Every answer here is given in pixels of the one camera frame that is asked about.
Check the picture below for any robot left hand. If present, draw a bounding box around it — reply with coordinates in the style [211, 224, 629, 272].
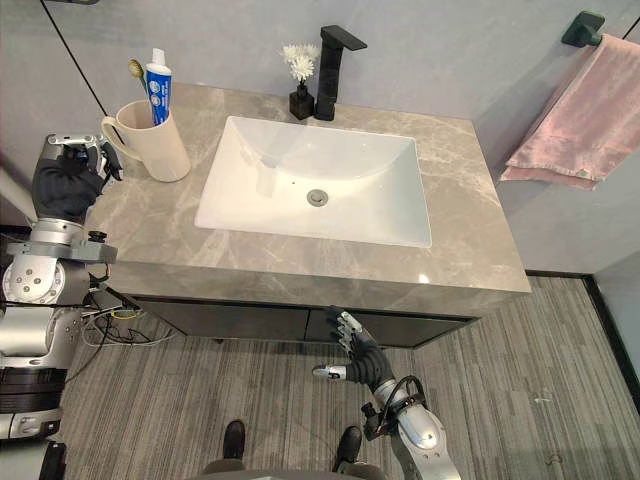
[32, 132, 124, 224]

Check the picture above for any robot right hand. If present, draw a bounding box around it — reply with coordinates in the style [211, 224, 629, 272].
[312, 305, 396, 387]

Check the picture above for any black vanity cabinet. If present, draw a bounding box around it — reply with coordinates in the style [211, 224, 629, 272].
[122, 294, 476, 350]

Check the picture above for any blue and white toothpaste tube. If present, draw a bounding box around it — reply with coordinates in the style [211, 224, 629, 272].
[145, 47, 174, 127]

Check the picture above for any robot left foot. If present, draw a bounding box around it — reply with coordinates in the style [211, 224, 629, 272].
[221, 419, 248, 462]

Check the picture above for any robot body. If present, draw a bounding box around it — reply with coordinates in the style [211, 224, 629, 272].
[184, 457, 396, 480]

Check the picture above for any white rectangular sink basin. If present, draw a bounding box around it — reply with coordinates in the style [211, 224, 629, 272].
[193, 114, 434, 249]

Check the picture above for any small black vase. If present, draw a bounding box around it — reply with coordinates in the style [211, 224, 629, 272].
[288, 79, 316, 121]

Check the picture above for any white flower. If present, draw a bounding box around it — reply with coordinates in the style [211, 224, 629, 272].
[290, 55, 317, 82]

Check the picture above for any black square faucet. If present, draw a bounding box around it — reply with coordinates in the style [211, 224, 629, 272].
[313, 25, 369, 122]

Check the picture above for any pink towel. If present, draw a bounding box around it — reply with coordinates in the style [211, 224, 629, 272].
[498, 33, 640, 193]

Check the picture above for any dark green towel bar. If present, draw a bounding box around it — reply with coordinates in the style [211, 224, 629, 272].
[562, 10, 607, 48]

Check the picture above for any beige cup with handle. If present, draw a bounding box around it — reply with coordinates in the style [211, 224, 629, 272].
[99, 98, 192, 184]

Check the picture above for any black cable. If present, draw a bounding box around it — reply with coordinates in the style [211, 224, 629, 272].
[91, 313, 147, 347]

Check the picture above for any white cable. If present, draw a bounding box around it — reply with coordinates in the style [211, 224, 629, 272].
[82, 308, 177, 348]

